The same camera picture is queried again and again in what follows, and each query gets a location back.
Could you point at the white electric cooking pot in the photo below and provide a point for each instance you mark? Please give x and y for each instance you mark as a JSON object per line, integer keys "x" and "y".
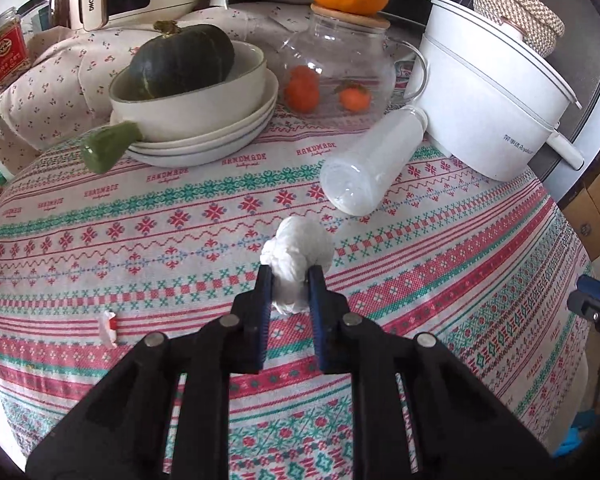
{"x": 491, "y": 101}

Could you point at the white bowl stack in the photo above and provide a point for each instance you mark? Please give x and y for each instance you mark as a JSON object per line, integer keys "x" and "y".
{"x": 202, "y": 125}

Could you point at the woven rope basket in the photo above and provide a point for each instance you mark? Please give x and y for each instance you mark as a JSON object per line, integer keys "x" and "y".
{"x": 539, "y": 26}

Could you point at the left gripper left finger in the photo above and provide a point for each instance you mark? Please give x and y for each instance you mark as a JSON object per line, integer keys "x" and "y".
{"x": 162, "y": 410}

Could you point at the glass teapot with tangerines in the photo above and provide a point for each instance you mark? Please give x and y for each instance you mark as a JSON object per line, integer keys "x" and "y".
{"x": 341, "y": 71}

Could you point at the small paper scrap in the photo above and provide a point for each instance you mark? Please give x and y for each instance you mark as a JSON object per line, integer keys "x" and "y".
{"x": 107, "y": 329}

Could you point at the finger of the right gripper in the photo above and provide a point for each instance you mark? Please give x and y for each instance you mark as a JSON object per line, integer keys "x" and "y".
{"x": 585, "y": 300}

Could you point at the patterned handmade tablecloth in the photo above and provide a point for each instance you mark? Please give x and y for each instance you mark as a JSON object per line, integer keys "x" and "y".
{"x": 485, "y": 266}

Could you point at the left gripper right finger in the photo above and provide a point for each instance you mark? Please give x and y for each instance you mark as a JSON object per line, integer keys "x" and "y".
{"x": 418, "y": 411}

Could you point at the red labelled jar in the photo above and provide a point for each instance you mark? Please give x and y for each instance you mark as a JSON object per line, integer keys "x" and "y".
{"x": 14, "y": 56}

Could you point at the stacked cardboard boxes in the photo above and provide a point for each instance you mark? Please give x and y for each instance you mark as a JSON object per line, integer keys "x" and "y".
{"x": 582, "y": 211}

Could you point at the dark green squash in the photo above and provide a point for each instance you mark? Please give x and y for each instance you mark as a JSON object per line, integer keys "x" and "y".
{"x": 180, "y": 60}

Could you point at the frosted white plastic bottle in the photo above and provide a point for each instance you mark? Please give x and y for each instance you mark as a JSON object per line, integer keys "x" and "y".
{"x": 357, "y": 179}

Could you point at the white tissue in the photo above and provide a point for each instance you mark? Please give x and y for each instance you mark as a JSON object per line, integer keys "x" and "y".
{"x": 298, "y": 244}

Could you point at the small floral cloth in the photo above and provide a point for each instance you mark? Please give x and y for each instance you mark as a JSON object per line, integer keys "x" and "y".
{"x": 65, "y": 91}

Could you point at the grey refrigerator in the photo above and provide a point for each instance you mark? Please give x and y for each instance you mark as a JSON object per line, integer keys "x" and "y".
{"x": 577, "y": 58}

